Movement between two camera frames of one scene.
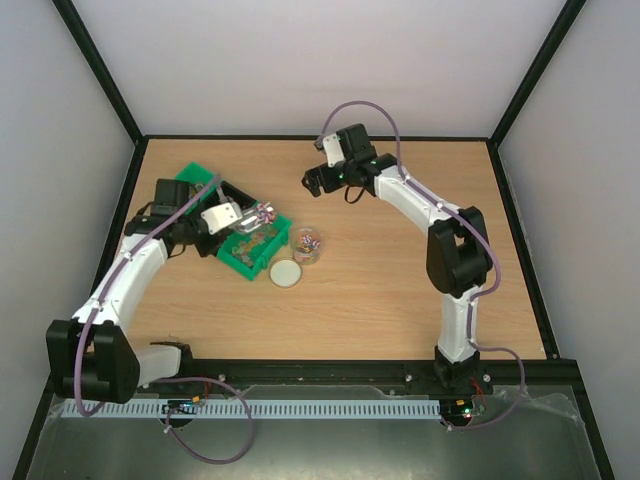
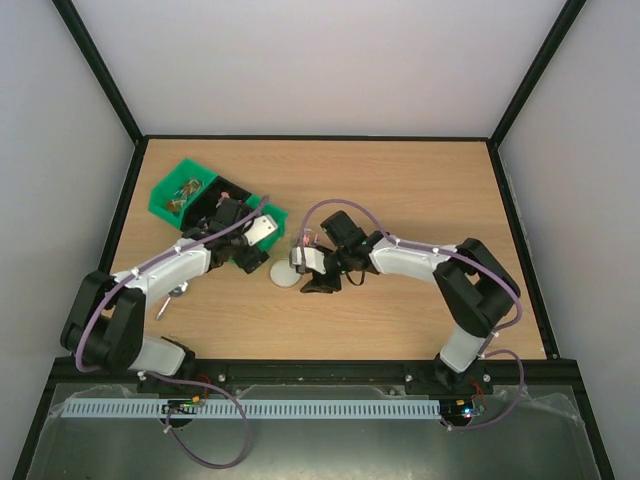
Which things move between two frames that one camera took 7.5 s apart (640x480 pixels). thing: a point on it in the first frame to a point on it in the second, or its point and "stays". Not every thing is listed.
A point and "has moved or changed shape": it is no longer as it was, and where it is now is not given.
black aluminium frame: x=478 y=375 stays
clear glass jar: x=306 y=245 stays
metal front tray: x=520 y=434 stays
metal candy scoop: x=248 y=221 has moved or changed shape
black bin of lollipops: x=206 y=243 stays
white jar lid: x=285 y=273 stays
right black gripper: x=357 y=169 to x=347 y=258
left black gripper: x=206 y=249 to x=246 y=261
